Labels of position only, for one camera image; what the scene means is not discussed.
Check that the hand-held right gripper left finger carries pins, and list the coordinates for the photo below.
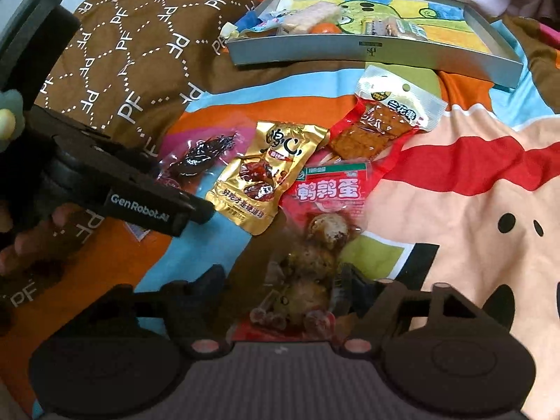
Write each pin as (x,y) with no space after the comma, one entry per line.
(214,286)

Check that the red quail egg packet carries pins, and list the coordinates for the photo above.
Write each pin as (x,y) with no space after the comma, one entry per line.
(328,190)

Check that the grey box with colourful lining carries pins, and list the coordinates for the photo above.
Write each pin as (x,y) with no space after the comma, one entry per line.
(372,50)

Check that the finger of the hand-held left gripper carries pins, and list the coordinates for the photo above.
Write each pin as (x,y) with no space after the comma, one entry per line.
(199,210)

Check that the white red candy wrapper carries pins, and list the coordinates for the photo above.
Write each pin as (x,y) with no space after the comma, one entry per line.
(280,13)

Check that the orange round snack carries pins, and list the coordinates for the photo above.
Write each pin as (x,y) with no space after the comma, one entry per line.
(326,29)

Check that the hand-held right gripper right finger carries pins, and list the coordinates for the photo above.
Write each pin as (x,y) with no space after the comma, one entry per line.
(351,291)

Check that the blue snack packet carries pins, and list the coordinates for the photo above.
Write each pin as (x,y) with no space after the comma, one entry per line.
(253,19)

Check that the cartoon printed blanket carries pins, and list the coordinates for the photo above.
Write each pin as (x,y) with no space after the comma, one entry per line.
(459,210)

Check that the gold snack packet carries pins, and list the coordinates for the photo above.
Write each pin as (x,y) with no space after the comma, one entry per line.
(262,170)

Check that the clear packet of dark snack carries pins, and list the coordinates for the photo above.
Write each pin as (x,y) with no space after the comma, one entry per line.
(197,157)

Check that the red tofu snack packet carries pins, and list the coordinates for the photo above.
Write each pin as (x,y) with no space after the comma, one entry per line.
(372,133)

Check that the clear wafer biscuit packet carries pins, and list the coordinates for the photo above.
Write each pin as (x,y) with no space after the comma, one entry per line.
(308,15)

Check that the person's left hand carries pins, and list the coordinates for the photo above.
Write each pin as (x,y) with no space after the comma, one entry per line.
(30,245)

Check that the brown patterned blanket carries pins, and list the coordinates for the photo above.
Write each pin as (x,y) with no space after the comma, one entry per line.
(144,52)

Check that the green white snack packet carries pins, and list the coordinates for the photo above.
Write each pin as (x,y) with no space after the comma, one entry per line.
(393,28)

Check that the pale yellow wrapper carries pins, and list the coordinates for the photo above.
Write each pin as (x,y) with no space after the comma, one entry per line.
(229,30)

